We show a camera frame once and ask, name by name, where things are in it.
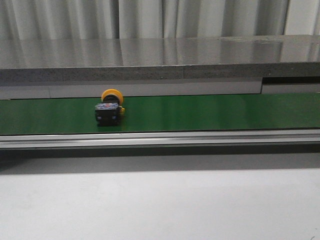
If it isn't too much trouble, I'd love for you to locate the aluminium conveyor frame rail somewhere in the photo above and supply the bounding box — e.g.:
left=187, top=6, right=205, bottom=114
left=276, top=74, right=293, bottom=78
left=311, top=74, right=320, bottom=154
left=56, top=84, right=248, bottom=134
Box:
left=0, top=128, right=320, bottom=150

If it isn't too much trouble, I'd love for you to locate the white curtain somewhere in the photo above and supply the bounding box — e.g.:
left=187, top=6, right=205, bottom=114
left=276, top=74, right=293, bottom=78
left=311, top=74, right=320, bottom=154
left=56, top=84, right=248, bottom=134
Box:
left=0, top=0, right=320, bottom=40

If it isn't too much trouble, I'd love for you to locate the green conveyor belt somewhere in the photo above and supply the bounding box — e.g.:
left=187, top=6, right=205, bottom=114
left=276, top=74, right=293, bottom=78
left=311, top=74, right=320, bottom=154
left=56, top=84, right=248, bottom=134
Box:
left=0, top=93, right=320, bottom=136

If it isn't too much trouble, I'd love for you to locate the yellow push button switch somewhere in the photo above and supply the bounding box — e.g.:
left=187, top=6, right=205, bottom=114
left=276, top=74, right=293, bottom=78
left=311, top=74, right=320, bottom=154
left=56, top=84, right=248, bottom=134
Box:
left=94, top=88, right=125, bottom=127

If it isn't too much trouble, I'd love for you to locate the grey stone countertop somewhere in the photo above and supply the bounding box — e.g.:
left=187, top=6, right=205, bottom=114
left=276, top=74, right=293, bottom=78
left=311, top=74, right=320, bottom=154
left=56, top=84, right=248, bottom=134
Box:
left=0, top=35, right=320, bottom=86

